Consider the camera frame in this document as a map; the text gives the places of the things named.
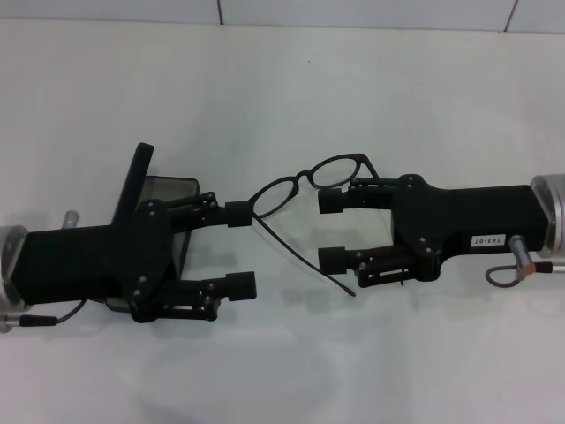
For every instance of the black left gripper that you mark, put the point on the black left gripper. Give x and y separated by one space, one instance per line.
79 265

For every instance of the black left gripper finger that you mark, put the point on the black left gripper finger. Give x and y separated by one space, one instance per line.
240 286
238 214

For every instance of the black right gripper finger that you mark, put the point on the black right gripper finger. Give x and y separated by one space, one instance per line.
332 201
332 259

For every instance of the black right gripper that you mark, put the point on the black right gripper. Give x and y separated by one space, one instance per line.
476 221

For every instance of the black oval-lens glasses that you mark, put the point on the black oval-lens glasses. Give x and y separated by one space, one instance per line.
306 176

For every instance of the black hard glasses case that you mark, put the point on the black hard glasses case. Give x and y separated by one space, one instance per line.
176 190

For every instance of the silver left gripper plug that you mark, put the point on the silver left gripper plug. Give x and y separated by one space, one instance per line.
71 220

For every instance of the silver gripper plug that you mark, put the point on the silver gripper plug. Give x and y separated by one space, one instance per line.
517 244
71 220

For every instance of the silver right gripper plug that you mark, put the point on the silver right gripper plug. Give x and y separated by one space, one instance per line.
517 244

